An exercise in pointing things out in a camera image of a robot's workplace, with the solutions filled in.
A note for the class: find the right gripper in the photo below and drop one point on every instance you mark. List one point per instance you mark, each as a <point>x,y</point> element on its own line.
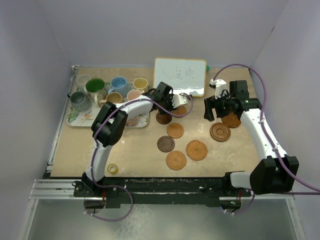
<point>211,102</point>

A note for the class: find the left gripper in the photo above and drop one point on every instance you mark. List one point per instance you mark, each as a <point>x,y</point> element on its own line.
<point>169,97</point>

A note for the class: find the dark walnut coaster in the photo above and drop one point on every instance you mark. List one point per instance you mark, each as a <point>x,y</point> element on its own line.
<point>163,119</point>
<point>165,143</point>

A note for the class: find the light wood coaster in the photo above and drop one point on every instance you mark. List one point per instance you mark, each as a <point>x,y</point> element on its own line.
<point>175,130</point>
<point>180,111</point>

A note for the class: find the ringed brown wood coaster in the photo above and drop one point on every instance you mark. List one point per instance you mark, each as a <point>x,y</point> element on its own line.
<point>220,132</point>

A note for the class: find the floral serving tray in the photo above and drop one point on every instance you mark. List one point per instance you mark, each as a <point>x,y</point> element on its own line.
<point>86,118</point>

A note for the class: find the grey stoneware cup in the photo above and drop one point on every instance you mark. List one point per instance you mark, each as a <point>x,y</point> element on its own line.
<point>79,101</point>

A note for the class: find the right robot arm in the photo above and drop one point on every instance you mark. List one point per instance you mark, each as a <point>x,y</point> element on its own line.
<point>270,175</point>

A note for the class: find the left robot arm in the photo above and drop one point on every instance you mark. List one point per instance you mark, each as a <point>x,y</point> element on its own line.
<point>109,125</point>

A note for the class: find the woven rattan coaster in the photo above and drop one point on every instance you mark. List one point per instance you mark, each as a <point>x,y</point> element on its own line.
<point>196,150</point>
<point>176,160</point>

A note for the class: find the pale yellow mug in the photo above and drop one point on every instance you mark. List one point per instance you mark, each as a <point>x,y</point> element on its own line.
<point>141,84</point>

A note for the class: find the pink mug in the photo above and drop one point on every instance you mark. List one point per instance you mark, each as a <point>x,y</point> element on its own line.
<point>133,94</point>

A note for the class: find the yellow-framed whiteboard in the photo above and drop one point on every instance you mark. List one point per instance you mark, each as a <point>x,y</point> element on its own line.
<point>184,75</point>

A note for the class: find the red floral mug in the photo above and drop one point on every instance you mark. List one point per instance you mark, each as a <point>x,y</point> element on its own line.
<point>132,121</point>

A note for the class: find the light blue mug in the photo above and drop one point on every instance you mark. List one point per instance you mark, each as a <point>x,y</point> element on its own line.
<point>119,84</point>

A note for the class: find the tan stoneware mug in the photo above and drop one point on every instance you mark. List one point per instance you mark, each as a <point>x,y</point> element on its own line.
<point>113,97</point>

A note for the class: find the green interior mug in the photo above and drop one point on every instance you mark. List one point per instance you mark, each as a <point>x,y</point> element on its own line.
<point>95,89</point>

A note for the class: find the white mug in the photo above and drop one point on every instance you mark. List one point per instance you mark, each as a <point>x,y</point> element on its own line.
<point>81,82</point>

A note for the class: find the yellow tape roll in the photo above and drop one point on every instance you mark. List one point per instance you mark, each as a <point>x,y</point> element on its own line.
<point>112,168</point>

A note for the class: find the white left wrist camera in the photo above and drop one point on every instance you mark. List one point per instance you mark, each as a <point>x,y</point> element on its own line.
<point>179,100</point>

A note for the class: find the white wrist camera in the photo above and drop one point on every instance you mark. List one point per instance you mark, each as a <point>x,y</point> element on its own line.
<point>220,87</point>
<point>179,100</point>

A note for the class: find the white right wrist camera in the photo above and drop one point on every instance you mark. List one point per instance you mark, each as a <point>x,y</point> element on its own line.
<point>220,87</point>

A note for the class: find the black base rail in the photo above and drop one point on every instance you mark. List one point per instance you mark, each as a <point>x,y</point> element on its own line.
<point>115,191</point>

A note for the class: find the aluminium frame rail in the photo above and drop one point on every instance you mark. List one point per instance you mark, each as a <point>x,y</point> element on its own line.
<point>62,189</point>

